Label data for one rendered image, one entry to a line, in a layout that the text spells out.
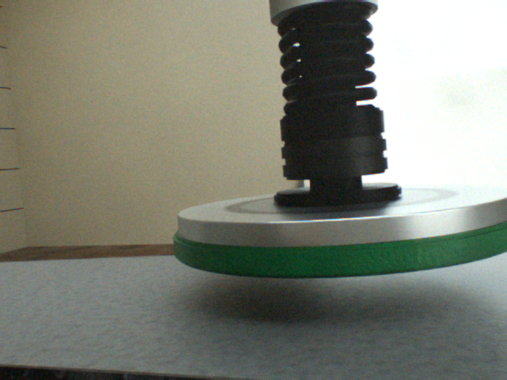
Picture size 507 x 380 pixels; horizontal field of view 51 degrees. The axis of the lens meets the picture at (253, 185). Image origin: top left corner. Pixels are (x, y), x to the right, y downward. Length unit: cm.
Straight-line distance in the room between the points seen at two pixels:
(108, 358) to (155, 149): 583
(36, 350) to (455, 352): 20
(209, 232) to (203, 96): 553
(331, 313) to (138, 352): 11
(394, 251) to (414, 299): 8
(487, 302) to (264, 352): 13
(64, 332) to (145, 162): 585
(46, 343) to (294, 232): 15
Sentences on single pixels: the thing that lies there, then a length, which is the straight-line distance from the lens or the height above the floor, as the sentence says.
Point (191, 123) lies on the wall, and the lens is 586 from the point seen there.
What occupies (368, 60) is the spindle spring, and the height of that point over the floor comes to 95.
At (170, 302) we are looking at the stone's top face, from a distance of 36.
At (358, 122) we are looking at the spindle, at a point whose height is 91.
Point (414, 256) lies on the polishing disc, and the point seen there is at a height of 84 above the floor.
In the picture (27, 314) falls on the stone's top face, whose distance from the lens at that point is 38.
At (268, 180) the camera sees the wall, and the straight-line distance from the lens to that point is 552.
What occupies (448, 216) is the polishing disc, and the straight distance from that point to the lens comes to 27.
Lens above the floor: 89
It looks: 3 degrees down
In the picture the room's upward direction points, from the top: 5 degrees counter-clockwise
